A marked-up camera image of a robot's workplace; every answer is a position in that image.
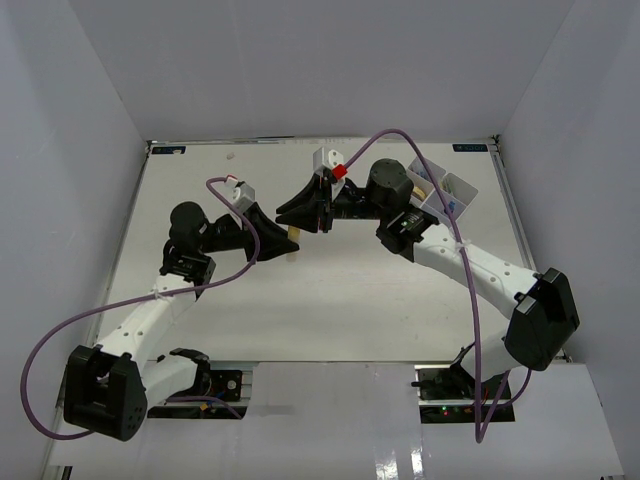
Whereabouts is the white divided organizer box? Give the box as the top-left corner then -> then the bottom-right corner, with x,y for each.
406,157 -> 478,226

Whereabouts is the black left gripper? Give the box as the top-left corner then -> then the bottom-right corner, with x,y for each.
198,201 -> 299,264

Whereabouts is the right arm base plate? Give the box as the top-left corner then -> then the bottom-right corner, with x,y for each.
411,363 -> 516,425

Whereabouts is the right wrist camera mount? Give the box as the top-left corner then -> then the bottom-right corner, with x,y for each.
312,147 -> 347,184

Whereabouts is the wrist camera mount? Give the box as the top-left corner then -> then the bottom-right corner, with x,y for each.
312,147 -> 347,184
224,175 -> 255,214

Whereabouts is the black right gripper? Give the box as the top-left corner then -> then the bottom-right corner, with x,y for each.
275,178 -> 386,237

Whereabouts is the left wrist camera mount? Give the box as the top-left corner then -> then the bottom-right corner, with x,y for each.
224,175 -> 255,214

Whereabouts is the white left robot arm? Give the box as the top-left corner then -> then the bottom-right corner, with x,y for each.
63,201 -> 299,441

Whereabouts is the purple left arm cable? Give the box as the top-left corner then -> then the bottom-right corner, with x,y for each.
20,177 -> 261,441

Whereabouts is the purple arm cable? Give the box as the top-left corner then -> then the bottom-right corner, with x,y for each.
344,129 -> 532,445
20,177 -> 261,441

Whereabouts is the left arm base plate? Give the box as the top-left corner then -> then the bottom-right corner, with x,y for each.
147,370 -> 253,420

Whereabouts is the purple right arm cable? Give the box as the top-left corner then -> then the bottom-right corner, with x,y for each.
344,129 -> 532,445

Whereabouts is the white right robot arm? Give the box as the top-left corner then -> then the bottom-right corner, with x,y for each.
276,159 -> 580,399

